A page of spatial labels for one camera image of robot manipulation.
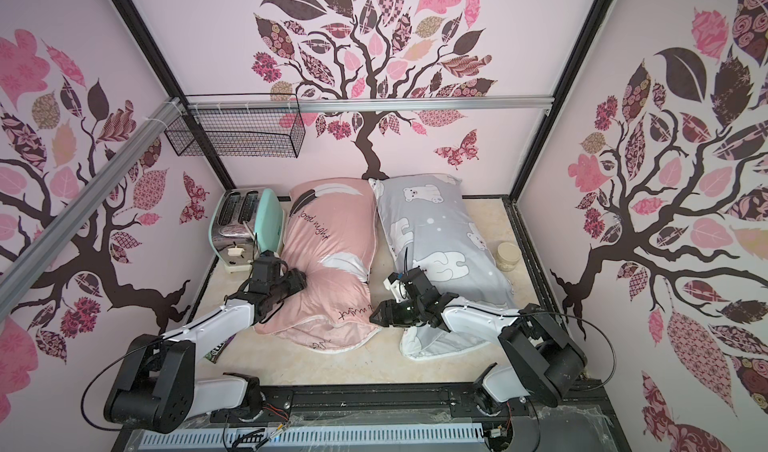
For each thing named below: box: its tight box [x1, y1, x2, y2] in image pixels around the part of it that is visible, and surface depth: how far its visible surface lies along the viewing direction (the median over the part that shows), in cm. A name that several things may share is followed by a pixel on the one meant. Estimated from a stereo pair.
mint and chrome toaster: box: [208, 187, 285, 273], surface depth 96 cm
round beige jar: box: [496, 242, 522, 272], surface depth 98 cm
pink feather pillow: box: [254, 177, 380, 353], surface depth 86 cm
